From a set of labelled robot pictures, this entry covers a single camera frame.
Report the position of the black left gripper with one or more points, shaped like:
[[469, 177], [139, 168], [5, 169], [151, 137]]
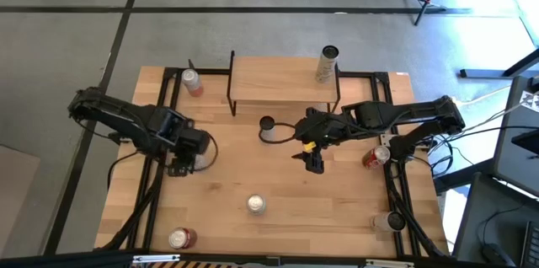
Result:
[[193, 141]]

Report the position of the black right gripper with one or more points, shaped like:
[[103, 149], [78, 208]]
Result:
[[318, 127]]

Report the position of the orange and silver seltzer can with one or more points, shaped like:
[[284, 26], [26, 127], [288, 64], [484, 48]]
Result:
[[256, 204]]

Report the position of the red Coke can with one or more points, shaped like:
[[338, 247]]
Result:
[[375, 158], [181, 238]]

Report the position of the pink and silver can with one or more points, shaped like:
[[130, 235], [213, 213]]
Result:
[[191, 78]]

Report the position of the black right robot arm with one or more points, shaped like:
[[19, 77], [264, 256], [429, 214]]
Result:
[[421, 114]]

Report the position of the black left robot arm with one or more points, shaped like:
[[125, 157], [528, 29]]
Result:
[[122, 114]]

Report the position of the wooden shelf with black legs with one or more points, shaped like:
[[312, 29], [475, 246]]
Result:
[[273, 78]]

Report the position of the silver mounting plate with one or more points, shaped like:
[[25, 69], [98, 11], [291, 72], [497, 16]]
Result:
[[386, 139]]

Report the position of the black yellow hazard strip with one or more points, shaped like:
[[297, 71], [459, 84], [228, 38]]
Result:
[[189, 265]]

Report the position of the dark grey desk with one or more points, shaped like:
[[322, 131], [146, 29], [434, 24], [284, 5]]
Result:
[[518, 154], [476, 226]]

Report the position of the black stand base bar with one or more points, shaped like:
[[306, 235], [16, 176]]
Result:
[[480, 73]]

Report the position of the black computer mouse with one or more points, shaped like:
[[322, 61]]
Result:
[[494, 255]]

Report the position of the white fiducial marker card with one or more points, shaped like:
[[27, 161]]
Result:
[[529, 100]]

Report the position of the black keyboard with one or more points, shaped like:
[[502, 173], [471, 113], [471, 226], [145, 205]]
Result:
[[531, 247]]

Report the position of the silver bracket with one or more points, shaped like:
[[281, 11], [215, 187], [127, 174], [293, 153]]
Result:
[[156, 258], [389, 263]]

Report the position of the black metal table frame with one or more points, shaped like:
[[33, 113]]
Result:
[[210, 71]]

